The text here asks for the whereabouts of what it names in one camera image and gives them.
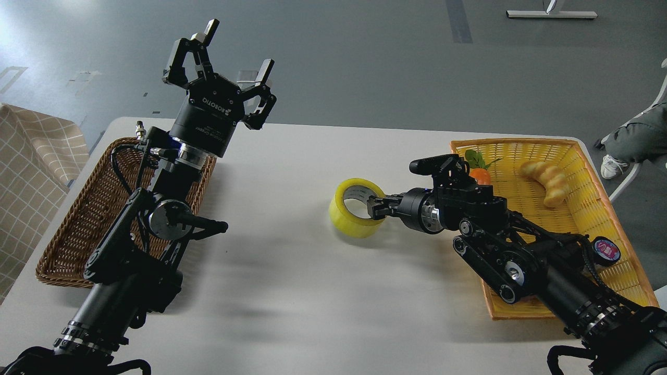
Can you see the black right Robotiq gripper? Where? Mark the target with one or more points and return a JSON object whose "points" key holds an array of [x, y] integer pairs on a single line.
{"points": [[416, 208]]}

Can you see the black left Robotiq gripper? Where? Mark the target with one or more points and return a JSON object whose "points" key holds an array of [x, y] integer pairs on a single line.
{"points": [[208, 114]]}

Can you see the yellow tape roll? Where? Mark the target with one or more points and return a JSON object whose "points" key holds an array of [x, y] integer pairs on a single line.
{"points": [[344, 220]]}

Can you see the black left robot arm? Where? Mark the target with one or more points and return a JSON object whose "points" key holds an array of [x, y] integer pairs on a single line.
{"points": [[134, 268]]}

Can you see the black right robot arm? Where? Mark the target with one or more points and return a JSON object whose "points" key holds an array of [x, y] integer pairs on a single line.
{"points": [[516, 258]]}

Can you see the grey floor plate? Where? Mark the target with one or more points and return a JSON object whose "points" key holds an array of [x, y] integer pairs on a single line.
{"points": [[246, 78]]}

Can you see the orange toy carrot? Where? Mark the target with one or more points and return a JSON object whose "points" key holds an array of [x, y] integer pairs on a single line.
{"points": [[479, 167]]}

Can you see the toy bread twist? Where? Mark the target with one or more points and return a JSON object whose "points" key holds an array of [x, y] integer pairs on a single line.
{"points": [[551, 178]]}

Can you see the beige checkered cloth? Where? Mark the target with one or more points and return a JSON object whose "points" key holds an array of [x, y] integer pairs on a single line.
{"points": [[40, 156]]}

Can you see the brown wicker basket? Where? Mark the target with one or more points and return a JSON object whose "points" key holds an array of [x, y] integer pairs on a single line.
{"points": [[94, 210]]}

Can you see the yellow plastic basket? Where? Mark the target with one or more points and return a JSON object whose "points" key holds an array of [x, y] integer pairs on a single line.
{"points": [[586, 209]]}

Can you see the small jar dark lid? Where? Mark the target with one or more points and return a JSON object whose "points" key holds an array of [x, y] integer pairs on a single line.
{"points": [[605, 253]]}

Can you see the white metal stand base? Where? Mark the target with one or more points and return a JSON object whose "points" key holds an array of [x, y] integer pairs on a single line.
{"points": [[552, 10]]}

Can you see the person in grey clothes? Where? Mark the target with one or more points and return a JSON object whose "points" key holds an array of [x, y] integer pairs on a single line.
{"points": [[633, 138]]}

